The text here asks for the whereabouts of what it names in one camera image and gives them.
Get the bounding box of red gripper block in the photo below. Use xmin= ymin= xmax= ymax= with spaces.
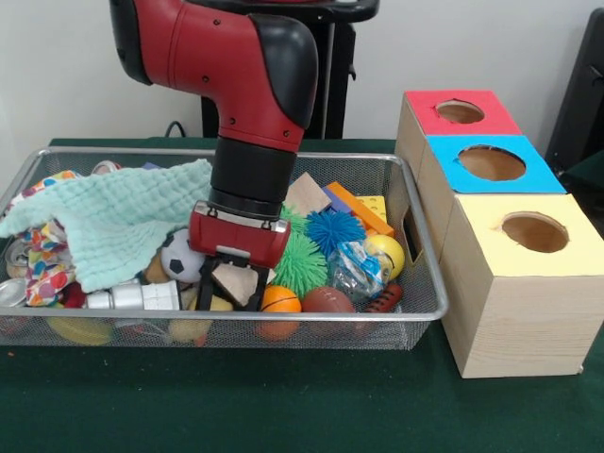
xmin=187 ymin=210 xmax=293 ymax=312

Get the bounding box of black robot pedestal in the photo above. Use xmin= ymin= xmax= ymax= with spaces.
xmin=200 ymin=0 xmax=381 ymax=140

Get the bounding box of blue spiky rubber ball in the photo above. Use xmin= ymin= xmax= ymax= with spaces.
xmin=305 ymin=210 xmax=368 ymax=259

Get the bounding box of wooden box with three holes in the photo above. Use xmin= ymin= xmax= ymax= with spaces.
xmin=394 ymin=89 xmax=604 ymax=378

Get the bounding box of small orange basketball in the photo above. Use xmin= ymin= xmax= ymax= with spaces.
xmin=260 ymin=285 xmax=303 ymax=313

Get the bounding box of clear plastic packet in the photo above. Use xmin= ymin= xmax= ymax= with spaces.
xmin=327 ymin=240 xmax=393 ymax=303

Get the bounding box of shallow wire mesh bin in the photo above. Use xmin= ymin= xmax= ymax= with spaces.
xmin=0 ymin=146 xmax=449 ymax=351

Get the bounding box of plain wooden block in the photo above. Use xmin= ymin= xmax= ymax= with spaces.
xmin=282 ymin=172 xmax=334 ymax=216
xmin=210 ymin=262 xmax=259 ymax=308

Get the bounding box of dark green tablecloth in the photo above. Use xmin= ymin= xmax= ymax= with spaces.
xmin=0 ymin=137 xmax=604 ymax=453
xmin=559 ymin=150 xmax=604 ymax=199

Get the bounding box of small soccer ball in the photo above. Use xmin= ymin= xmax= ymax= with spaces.
xmin=159 ymin=228 xmax=209 ymax=284

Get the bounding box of small brown football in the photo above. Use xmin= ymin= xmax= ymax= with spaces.
xmin=301 ymin=286 xmax=356 ymax=313

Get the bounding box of green spiky rubber ball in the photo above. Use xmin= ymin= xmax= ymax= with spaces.
xmin=271 ymin=230 xmax=329 ymax=288

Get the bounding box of mint green waffle cloth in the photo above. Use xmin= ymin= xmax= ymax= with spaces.
xmin=0 ymin=159 xmax=213 ymax=293

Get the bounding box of yellow ball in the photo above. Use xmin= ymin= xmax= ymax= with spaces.
xmin=365 ymin=235 xmax=407 ymax=282

